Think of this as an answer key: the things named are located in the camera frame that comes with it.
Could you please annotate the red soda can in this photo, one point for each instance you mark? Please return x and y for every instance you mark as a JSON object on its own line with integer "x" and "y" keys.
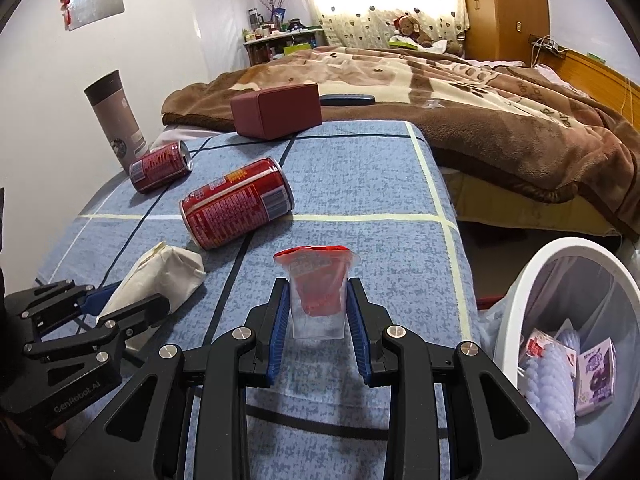
{"x": 237, "y": 203}
{"x": 161, "y": 167}

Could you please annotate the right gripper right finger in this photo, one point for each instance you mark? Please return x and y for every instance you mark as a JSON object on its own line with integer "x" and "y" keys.
{"x": 492, "y": 432}

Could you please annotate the clear jelly cup red lid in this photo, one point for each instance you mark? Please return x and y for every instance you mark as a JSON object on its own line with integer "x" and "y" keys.
{"x": 318, "y": 277}

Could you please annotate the wooden headboard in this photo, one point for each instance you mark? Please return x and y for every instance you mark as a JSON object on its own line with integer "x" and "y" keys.
{"x": 593, "y": 77}

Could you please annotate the lavender foam net sleeve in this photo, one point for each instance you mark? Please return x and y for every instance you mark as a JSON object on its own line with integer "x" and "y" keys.
{"x": 570, "y": 339}

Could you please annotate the brown teddy bear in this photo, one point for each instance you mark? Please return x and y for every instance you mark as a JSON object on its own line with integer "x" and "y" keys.
{"x": 409, "y": 27}

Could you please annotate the white paper tissue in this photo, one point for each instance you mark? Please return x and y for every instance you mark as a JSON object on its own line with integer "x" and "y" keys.
{"x": 173, "y": 272}

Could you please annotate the grey thermos flask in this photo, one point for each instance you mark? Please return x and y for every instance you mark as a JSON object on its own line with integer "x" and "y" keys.
{"x": 109, "y": 102}

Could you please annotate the white trash bin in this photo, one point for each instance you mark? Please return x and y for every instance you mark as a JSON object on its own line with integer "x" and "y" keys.
{"x": 575, "y": 283}

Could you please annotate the wooden wardrobe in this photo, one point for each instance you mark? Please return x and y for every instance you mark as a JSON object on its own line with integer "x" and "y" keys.
{"x": 504, "y": 29}

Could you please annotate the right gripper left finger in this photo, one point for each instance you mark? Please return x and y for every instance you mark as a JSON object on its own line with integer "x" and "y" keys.
{"x": 186, "y": 409}

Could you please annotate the purple milk carton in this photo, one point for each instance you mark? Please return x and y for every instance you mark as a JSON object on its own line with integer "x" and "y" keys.
{"x": 595, "y": 381}

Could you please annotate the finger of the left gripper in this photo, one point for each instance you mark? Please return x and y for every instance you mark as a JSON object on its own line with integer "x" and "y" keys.
{"x": 115, "y": 328}
{"x": 59, "y": 302}

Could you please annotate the brown patterned blanket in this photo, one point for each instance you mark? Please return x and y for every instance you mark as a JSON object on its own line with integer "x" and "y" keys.
{"x": 505, "y": 125}

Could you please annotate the red strawberry milk carton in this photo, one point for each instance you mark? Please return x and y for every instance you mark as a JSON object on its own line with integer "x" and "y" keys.
{"x": 538, "y": 344}

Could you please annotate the dark phone on bed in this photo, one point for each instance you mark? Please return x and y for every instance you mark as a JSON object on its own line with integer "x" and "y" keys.
{"x": 341, "y": 100}

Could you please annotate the cluttered white shelf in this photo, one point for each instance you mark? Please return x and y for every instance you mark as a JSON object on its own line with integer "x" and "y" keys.
{"x": 266, "y": 42}

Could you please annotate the dark red gift box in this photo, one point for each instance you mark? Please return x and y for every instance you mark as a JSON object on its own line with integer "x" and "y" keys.
{"x": 274, "y": 113}

